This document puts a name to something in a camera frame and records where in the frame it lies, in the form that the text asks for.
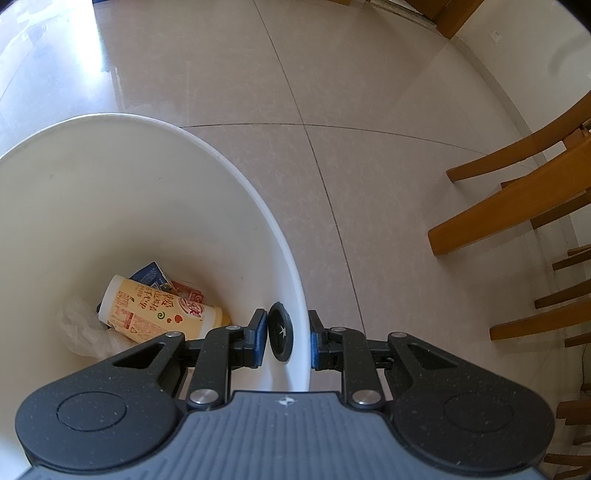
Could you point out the wooden door frame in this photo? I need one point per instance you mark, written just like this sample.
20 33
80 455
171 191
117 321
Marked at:
450 18

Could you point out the red printed snack wrapper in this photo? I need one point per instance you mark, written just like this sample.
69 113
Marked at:
187 290

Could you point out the white tissue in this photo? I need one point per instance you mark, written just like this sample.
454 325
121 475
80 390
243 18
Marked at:
83 330

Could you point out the white round trash bin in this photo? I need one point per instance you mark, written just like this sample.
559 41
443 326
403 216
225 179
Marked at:
161 207

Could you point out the white wall socket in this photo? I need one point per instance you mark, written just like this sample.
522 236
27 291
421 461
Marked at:
497 36

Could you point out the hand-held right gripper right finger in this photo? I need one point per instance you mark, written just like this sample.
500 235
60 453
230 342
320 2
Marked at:
314 344

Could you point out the wooden chair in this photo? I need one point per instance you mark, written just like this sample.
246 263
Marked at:
540 323
570 413
498 221

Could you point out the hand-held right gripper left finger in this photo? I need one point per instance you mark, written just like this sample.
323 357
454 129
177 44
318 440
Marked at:
261 339

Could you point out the yellow printed paper cup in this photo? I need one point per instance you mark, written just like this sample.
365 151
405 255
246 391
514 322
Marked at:
152 311

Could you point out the blue milk carton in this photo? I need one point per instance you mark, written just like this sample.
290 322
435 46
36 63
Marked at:
150 274

